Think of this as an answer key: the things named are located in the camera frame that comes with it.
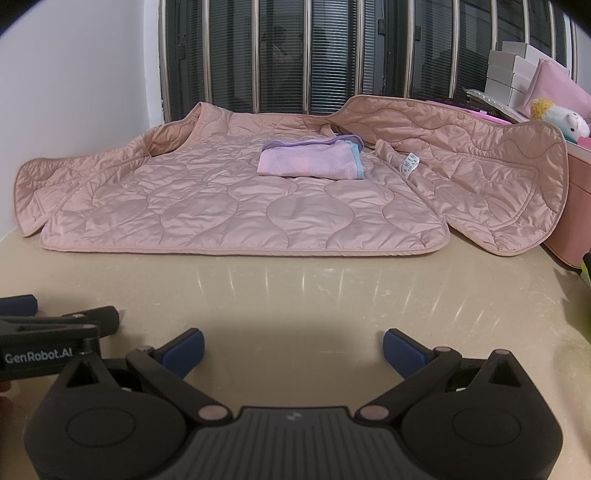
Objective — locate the patterned paper stack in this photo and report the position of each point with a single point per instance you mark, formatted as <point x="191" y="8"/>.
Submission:
<point x="485" y="98"/>

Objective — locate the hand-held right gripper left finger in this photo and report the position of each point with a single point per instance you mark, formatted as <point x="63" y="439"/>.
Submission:
<point x="184" y="350"/>

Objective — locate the yellow-green black garment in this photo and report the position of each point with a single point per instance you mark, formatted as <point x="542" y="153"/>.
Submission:
<point x="586" y="272"/>

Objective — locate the pink blue mesh vest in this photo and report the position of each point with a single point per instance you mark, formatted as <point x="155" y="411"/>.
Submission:
<point x="304" y="161"/>

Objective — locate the metal window grille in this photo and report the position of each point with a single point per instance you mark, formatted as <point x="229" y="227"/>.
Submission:
<point x="256" y="69"/>

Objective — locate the pink quilted jacket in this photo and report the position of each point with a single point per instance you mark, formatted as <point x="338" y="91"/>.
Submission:
<point x="231" y="207"/>

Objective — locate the stack of white boxes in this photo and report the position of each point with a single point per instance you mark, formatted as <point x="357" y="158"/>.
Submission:
<point x="512" y="69"/>

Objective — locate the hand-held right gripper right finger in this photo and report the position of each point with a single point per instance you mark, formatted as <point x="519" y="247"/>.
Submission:
<point x="401" y="350"/>

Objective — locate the dark window blinds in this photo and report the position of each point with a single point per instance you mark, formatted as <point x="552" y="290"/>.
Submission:
<point x="341" y="60"/>

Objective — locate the pink flat folder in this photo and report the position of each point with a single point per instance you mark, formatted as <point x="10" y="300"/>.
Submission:
<point x="485" y="115"/>

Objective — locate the pink cushion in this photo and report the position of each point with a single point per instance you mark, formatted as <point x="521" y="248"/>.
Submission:
<point x="554" y="87"/>

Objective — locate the white yellow plush toy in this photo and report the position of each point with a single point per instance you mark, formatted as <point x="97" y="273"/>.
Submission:
<point x="561" y="117"/>

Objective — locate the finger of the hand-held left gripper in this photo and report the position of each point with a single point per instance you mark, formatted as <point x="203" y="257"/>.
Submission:
<point x="18" y="304"/>
<point x="108" y="321"/>

